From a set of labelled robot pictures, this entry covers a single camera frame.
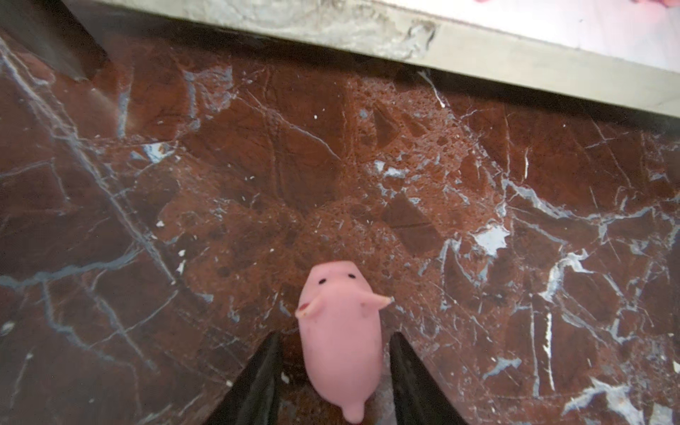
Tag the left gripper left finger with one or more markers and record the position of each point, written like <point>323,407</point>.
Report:
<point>255,395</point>

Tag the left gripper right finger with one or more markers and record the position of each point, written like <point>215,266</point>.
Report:
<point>417,397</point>

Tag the white two-tier shelf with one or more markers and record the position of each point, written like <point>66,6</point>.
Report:
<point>624,53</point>

